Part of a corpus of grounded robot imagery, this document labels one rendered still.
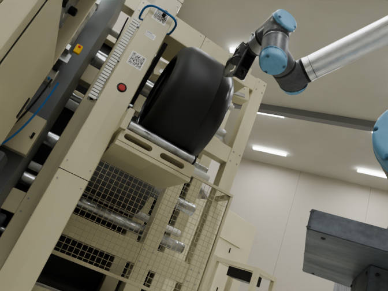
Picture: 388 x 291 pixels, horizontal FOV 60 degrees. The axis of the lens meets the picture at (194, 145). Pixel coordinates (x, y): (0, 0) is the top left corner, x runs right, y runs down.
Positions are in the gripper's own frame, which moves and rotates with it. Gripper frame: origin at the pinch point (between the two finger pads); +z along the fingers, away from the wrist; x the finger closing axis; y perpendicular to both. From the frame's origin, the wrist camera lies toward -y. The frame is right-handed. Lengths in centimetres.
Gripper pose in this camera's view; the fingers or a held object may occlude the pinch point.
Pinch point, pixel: (226, 75)
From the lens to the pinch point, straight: 145.4
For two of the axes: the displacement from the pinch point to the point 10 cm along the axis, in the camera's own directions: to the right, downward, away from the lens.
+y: 3.1, -8.2, 4.9
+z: -4.7, 3.2, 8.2
